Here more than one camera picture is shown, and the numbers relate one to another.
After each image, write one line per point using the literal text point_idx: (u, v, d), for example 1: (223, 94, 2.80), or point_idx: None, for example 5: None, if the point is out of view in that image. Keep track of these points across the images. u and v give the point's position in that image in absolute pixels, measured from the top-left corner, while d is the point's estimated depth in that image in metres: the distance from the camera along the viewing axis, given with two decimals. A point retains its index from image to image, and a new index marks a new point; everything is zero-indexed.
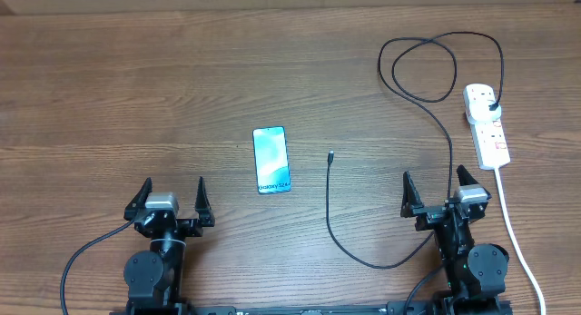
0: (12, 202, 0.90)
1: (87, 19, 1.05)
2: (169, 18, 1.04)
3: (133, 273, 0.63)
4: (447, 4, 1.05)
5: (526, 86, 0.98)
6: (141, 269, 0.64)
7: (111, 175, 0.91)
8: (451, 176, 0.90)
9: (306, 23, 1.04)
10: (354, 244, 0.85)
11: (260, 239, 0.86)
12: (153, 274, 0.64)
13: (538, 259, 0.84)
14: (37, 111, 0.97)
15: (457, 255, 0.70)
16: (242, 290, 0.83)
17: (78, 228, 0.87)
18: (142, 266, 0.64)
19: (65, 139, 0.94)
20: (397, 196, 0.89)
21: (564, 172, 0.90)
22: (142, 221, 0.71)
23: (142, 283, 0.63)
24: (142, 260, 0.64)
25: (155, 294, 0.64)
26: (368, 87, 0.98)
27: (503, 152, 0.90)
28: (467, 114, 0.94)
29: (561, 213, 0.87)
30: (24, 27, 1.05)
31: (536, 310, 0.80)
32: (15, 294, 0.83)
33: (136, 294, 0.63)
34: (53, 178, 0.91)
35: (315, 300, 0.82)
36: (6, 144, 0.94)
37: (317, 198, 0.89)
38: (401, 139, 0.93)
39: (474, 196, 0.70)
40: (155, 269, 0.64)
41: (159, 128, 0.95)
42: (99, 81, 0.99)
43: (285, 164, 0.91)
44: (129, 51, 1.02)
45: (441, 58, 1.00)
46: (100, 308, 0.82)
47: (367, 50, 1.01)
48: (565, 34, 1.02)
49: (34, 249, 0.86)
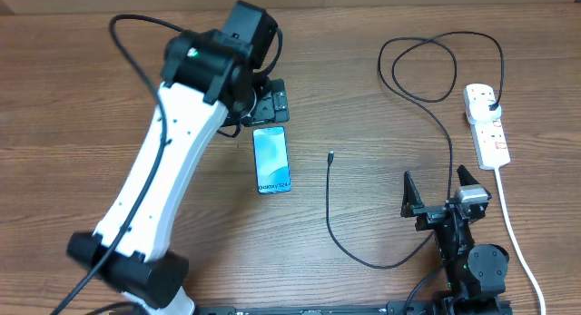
0: (12, 202, 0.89)
1: (88, 19, 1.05)
2: (169, 18, 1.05)
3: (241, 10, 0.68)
4: (446, 4, 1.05)
5: (526, 86, 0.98)
6: (240, 17, 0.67)
7: (111, 176, 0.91)
8: (451, 176, 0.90)
9: (306, 23, 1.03)
10: (354, 244, 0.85)
11: (260, 239, 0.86)
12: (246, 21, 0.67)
13: (538, 259, 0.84)
14: (36, 111, 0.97)
15: (458, 256, 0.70)
16: (243, 289, 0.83)
17: (78, 228, 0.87)
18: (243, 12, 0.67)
19: (65, 139, 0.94)
20: (398, 195, 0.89)
21: (565, 172, 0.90)
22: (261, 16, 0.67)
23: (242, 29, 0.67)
24: (174, 57, 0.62)
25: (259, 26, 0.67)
26: (368, 87, 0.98)
27: (503, 152, 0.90)
28: (467, 114, 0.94)
29: (561, 212, 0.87)
30: (24, 27, 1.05)
31: (536, 310, 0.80)
32: (15, 293, 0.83)
33: (73, 253, 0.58)
34: (53, 178, 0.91)
35: (315, 300, 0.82)
36: (6, 144, 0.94)
37: (316, 198, 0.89)
38: (401, 139, 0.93)
39: (474, 196, 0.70)
40: (185, 55, 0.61)
41: None
42: (98, 81, 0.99)
43: (285, 164, 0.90)
44: (129, 51, 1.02)
45: (441, 58, 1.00)
46: (100, 308, 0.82)
47: (367, 50, 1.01)
48: (565, 34, 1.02)
49: (34, 248, 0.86)
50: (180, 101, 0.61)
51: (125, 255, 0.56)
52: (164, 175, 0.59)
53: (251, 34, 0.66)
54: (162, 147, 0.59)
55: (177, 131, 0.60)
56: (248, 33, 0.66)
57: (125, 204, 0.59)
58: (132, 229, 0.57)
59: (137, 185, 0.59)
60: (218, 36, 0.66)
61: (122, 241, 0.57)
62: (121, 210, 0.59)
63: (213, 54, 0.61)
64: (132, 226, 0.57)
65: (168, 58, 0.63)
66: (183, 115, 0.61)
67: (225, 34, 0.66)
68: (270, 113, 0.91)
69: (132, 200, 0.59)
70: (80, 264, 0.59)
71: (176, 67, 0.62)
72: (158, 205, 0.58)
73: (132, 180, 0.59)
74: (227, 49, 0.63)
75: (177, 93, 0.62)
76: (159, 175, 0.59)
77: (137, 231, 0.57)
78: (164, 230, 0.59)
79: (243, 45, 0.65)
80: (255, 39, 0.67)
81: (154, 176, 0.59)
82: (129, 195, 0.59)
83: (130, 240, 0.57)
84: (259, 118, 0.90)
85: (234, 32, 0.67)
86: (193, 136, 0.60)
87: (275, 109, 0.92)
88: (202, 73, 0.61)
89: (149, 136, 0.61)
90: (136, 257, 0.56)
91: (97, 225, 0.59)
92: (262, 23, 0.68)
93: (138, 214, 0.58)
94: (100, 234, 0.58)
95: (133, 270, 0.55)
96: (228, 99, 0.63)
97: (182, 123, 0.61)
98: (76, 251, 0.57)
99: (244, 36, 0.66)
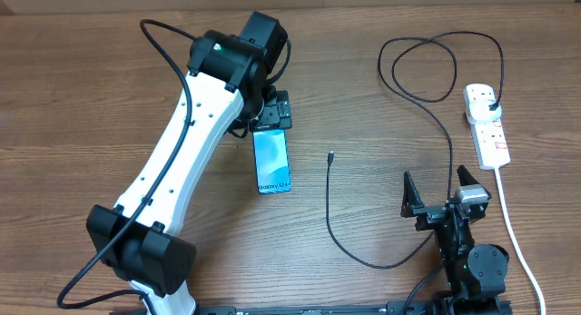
0: (12, 202, 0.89)
1: (87, 19, 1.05)
2: (169, 18, 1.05)
3: (259, 20, 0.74)
4: (446, 4, 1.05)
5: (526, 86, 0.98)
6: (256, 25, 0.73)
7: (111, 176, 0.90)
8: (451, 176, 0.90)
9: (306, 23, 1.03)
10: (354, 244, 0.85)
11: (260, 238, 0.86)
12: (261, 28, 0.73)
13: (538, 259, 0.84)
14: (36, 111, 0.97)
15: (458, 256, 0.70)
16: (243, 289, 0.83)
17: (78, 228, 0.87)
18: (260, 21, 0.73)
19: (65, 139, 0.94)
20: (398, 195, 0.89)
21: (564, 172, 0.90)
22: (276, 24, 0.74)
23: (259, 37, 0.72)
24: (201, 50, 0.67)
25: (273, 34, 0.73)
26: (368, 87, 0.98)
27: (503, 152, 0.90)
28: (467, 114, 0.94)
29: (561, 213, 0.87)
30: (24, 27, 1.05)
31: (537, 310, 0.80)
32: (15, 294, 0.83)
33: (93, 224, 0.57)
34: (53, 178, 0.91)
35: (315, 300, 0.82)
36: (6, 144, 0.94)
37: (316, 198, 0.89)
38: (401, 139, 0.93)
39: (474, 196, 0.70)
40: (211, 48, 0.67)
41: (159, 128, 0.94)
42: (99, 81, 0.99)
43: (285, 164, 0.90)
44: (128, 51, 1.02)
45: (441, 58, 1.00)
46: (100, 308, 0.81)
47: (367, 50, 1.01)
48: (565, 34, 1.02)
49: (34, 249, 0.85)
50: (203, 87, 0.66)
51: (145, 226, 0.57)
52: (186, 155, 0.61)
53: (268, 36, 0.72)
54: (187, 126, 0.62)
55: (201, 113, 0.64)
56: (263, 37, 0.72)
57: (147, 180, 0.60)
58: (153, 201, 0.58)
59: (160, 162, 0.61)
60: (236, 39, 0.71)
61: (142, 213, 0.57)
62: (142, 185, 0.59)
63: (235, 52, 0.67)
64: (153, 199, 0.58)
65: (194, 51, 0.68)
66: (207, 100, 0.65)
67: (241, 39, 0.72)
68: (277, 119, 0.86)
69: (153, 176, 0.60)
70: (95, 236, 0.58)
71: (202, 57, 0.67)
72: (180, 181, 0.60)
73: (156, 158, 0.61)
74: (246, 48, 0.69)
75: (201, 82, 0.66)
76: (182, 153, 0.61)
77: (159, 204, 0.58)
78: (181, 208, 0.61)
79: (260, 48, 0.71)
80: (271, 43, 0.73)
81: (178, 153, 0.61)
82: (152, 172, 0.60)
83: (150, 212, 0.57)
84: (264, 123, 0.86)
85: (251, 37, 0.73)
86: (215, 119, 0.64)
87: (280, 115, 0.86)
88: (224, 67, 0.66)
89: (172, 120, 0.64)
90: (157, 228, 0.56)
91: (118, 198, 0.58)
92: (278, 30, 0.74)
93: (159, 189, 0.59)
94: (121, 206, 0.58)
95: (155, 239, 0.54)
96: (246, 92, 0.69)
97: (205, 106, 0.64)
98: (96, 223, 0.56)
99: (260, 40, 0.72)
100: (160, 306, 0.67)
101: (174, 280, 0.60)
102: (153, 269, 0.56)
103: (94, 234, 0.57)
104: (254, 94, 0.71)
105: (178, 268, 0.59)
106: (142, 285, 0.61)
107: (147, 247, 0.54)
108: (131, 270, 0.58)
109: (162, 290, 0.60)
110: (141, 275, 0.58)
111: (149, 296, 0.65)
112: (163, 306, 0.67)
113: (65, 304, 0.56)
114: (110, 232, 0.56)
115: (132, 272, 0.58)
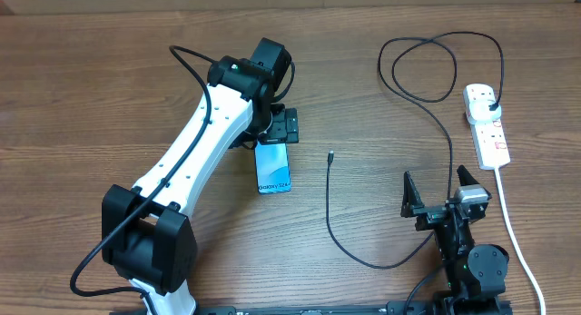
0: (11, 202, 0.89)
1: (87, 19, 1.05)
2: (169, 18, 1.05)
3: (265, 45, 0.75)
4: (446, 5, 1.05)
5: (526, 86, 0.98)
6: (264, 50, 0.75)
7: (111, 175, 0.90)
8: (451, 176, 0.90)
9: (306, 23, 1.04)
10: (354, 244, 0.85)
11: (261, 238, 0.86)
12: (269, 53, 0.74)
13: (538, 259, 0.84)
14: (36, 111, 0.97)
15: (458, 256, 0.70)
16: (243, 289, 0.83)
17: (78, 228, 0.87)
18: (267, 46, 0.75)
19: (65, 139, 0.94)
20: (398, 196, 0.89)
21: (564, 172, 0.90)
22: (281, 49, 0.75)
23: (266, 61, 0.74)
24: (219, 67, 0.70)
25: (280, 57, 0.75)
26: (368, 87, 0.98)
27: (503, 152, 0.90)
28: (467, 114, 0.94)
29: (561, 213, 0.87)
30: (24, 27, 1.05)
31: (537, 310, 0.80)
32: (15, 294, 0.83)
33: (106, 204, 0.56)
34: (53, 178, 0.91)
35: (315, 300, 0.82)
36: (6, 144, 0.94)
37: (316, 198, 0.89)
38: (401, 139, 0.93)
39: (474, 196, 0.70)
40: (223, 71, 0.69)
41: (159, 128, 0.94)
42: (99, 81, 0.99)
43: (285, 164, 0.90)
44: (129, 51, 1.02)
45: (441, 58, 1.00)
46: (99, 309, 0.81)
47: (367, 50, 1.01)
48: (565, 34, 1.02)
49: (34, 248, 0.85)
50: (222, 93, 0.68)
51: (162, 205, 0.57)
52: (203, 151, 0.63)
53: (275, 59, 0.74)
54: (205, 124, 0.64)
55: (218, 115, 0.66)
56: (271, 60, 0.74)
57: (165, 166, 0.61)
58: (172, 184, 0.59)
59: (179, 152, 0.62)
60: (246, 61, 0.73)
61: (160, 194, 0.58)
62: (161, 170, 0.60)
63: (244, 73, 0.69)
64: (172, 182, 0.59)
65: (211, 69, 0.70)
66: (224, 104, 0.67)
67: (251, 61, 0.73)
68: (284, 132, 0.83)
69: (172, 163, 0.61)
70: (108, 220, 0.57)
71: (220, 73, 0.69)
72: (196, 171, 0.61)
73: (174, 149, 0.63)
74: (255, 70, 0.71)
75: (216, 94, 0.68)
76: (198, 148, 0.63)
77: (176, 188, 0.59)
78: (192, 196, 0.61)
79: (268, 69, 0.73)
80: (278, 65, 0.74)
81: (196, 147, 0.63)
82: (171, 160, 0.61)
83: (167, 194, 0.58)
84: (272, 136, 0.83)
85: (260, 61, 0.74)
86: (231, 122, 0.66)
87: (289, 129, 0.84)
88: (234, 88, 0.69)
89: (192, 120, 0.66)
90: (172, 206, 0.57)
91: (137, 180, 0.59)
92: (284, 54, 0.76)
93: (177, 174, 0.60)
94: (139, 187, 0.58)
95: (172, 217, 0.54)
96: (255, 109, 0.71)
97: (222, 108, 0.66)
98: (111, 202, 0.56)
99: (268, 63, 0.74)
100: (161, 305, 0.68)
101: (177, 276, 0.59)
102: (163, 251, 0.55)
103: (105, 215, 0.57)
104: (262, 111, 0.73)
105: (183, 261, 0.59)
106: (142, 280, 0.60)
107: (162, 226, 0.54)
108: (136, 259, 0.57)
109: (162, 288, 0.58)
110: (146, 265, 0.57)
111: (150, 295, 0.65)
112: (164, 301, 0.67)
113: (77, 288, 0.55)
114: (125, 211, 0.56)
115: (136, 261, 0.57)
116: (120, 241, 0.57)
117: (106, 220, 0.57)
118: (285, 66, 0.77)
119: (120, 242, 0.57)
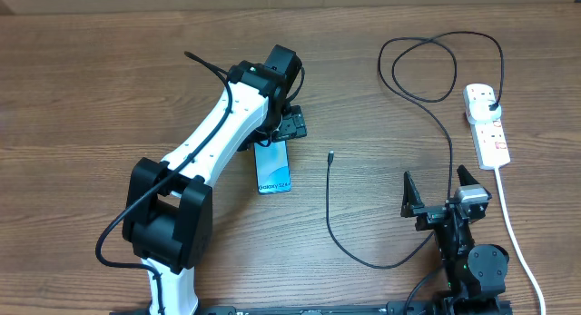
0: (12, 202, 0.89)
1: (87, 19, 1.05)
2: (169, 18, 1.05)
3: (277, 54, 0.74)
4: (446, 4, 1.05)
5: (526, 86, 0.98)
6: (276, 56, 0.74)
7: (111, 176, 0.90)
8: (451, 176, 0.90)
9: (306, 23, 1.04)
10: (354, 244, 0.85)
11: (260, 238, 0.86)
12: (280, 59, 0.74)
13: (538, 259, 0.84)
14: (36, 111, 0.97)
15: (458, 256, 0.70)
16: (242, 289, 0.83)
17: (78, 228, 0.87)
18: (279, 54, 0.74)
19: (65, 139, 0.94)
20: (398, 196, 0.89)
21: (564, 172, 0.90)
22: (292, 55, 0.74)
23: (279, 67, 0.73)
24: (238, 68, 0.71)
25: (291, 63, 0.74)
26: (368, 86, 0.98)
27: (503, 152, 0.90)
28: (467, 114, 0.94)
29: (561, 213, 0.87)
30: (24, 27, 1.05)
31: (537, 310, 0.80)
32: (15, 294, 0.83)
33: (136, 174, 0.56)
34: (52, 178, 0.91)
35: (315, 300, 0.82)
36: (6, 144, 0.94)
37: (316, 198, 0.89)
38: (401, 139, 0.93)
39: (474, 196, 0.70)
40: (241, 73, 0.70)
41: (159, 128, 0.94)
42: (99, 81, 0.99)
43: (284, 164, 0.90)
44: (129, 51, 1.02)
45: (441, 58, 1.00)
46: (100, 308, 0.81)
47: (367, 50, 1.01)
48: (565, 34, 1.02)
49: (34, 248, 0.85)
50: (242, 90, 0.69)
51: (188, 178, 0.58)
52: (225, 134, 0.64)
53: (287, 64, 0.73)
54: (228, 113, 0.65)
55: (238, 107, 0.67)
56: (285, 64, 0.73)
57: (191, 145, 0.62)
58: (197, 161, 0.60)
59: (203, 134, 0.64)
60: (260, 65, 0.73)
61: (185, 168, 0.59)
62: (186, 148, 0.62)
63: (260, 75, 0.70)
64: (196, 159, 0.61)
65: (231, 71, 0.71)
66: (245, 98, 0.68)
67: (264, 66, 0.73)
68: (293, 128, 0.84)
69: (197, 144, 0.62)
70: (133, 191, 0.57)
71: (239, 73, 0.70)
72: (219, 152, 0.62)
73: (200, 131, 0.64)
74: (270, 73, 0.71)
75: (237, 93, 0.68)
76: (221, 132, 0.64)
77: (201, 165, 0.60)
78: (214, 175, 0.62)
79: (281, 73, 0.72)
80: (290, 71, 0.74)
81: (218, 132, 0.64)
82: (196, 140, 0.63)
83: (193, 169, 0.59)
84: (282, 133, 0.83)
85: (273, 65, 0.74)
86: (250, 113, 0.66)
87: (297, 124, 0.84)
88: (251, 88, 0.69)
89: (212, 111, 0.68)
90: (198, 179, 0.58)
91: (164, 155, 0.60)
92: (297, 61, 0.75)
93: (201, 152, 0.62)
94: (166, 161, 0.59)
95: (198, 189, 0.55)
96: (269, 110, 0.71)
97: (242, 102, 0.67)
98: (142, 172, 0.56)
99: (281, 67, 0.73)
100: (169, 294, 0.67)
101: (193, 253, 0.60)
102: (188, 223, 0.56)
103: (132, 185, 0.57)
104: (275, 112, 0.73)
105: (200, 239, 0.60)
106: (158, 257, 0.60)
107: (189, 197, 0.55)
108: (157, 231, 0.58)
109: (179, 264, 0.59)
110: (167, 238, 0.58)
111: (162, 279, 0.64)
112: (173, 290, 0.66)
113: (101, 258, 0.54)
114: (153, 182, 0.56)
115: (155, 234, 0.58)
116: (142, 214, 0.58)
117: (132, 191, 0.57)
118: (296, 72, 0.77)
119: (142, 214, 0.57)
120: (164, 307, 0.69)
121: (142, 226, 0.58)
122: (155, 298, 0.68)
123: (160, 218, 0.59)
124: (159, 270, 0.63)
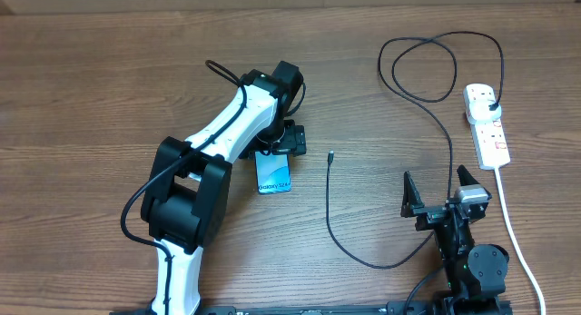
0: (11, 202, 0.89)
1: (88, 19, 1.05)
2: (169, 18, 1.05)
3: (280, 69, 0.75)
4: (446, 5, 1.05)
5: (526, 86, 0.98)
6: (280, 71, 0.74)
7: (110, 176, 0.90)
8: (451, 176, 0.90)
9: (306, 23, 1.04)
10: (354, 244, 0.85)
11: (260, 238, 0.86)
12: (284, 73, 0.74)
13: (538, 259, 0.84)
14: (37, 111, 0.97)
15: (458, 256, 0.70)
16: (242, 289, 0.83)
17: (78, 228, 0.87)
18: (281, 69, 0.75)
19: (65, 139, 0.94)
20: (398, 196, 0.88)
21: (564, 172, 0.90)
22: (295, 71, 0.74)
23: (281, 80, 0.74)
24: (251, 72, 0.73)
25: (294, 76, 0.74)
26: (368, 87, 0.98)
27: (503, 152, 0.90)
28: (467, 114, 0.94)
29: (561, 213, 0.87)
30: (24, 26, 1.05)
31: (537, 310, 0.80)
32: (15, 294, 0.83)
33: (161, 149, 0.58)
34: (52, 178, 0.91)
35: (315, 300, 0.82)
36: (6, 144, 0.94)
37: (316, 198, 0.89)
38: (401, 139, 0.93)
39: (474, 196, 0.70)
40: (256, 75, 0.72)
41: (159, 128, 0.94)
42: (99, 81, 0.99)
43: (284, 165, 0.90)
44: (129, 51, 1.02)
45: (441, 58, 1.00)
46: (100, 308, 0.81)
47: (367, 50, 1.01)
48: (566, 34, 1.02)
49: (34, 248, 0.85)
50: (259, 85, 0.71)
51: (210, 156, 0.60)
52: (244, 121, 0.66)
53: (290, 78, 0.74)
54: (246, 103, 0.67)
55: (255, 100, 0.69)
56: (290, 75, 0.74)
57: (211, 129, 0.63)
58: (218, 142, 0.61)
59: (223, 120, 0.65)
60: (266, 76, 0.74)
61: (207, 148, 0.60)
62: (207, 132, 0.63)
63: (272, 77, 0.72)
64: (218, 141, 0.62)
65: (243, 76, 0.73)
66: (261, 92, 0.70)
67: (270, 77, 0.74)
68: (294, 143, 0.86)
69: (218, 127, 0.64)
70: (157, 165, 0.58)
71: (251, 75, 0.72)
72: (236, 137, 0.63)
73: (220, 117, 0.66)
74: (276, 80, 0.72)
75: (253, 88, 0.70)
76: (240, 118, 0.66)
77: (221, 146, 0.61)
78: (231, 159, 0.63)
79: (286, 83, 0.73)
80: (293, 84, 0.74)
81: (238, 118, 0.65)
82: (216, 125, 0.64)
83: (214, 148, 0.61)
84: (282, 146, 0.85)
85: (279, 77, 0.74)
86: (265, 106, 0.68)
87: (299, 142, 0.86)
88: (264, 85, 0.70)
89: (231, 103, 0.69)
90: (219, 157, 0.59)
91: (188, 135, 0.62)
92: (300, 76, 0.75)
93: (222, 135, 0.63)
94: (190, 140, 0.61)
95: (219, 166, 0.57)
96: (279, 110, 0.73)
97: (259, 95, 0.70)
98: (166, 150, 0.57)
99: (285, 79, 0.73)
100: (176, 283, 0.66)
101: (208, 232, 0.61)
102: (207, 200, 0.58)
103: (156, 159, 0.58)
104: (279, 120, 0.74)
105: (215, 218, 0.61)
106: (174, 236, 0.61)
107: (211, 173, 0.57)
108: (174, 208, 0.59)
109: (195, 242, 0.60)
110: (184, 215, 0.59)
111: (172, 262, 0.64)
112: (182, 276, 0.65)
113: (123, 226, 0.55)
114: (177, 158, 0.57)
115: (173, 211, 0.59)
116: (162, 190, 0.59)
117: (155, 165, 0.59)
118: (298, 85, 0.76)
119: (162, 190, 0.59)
120: (171, 298, 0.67)
121: (162, 202, 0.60)
122: (162, 286, 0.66)
123: (177, 196, 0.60)
124: (171, 251, 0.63)
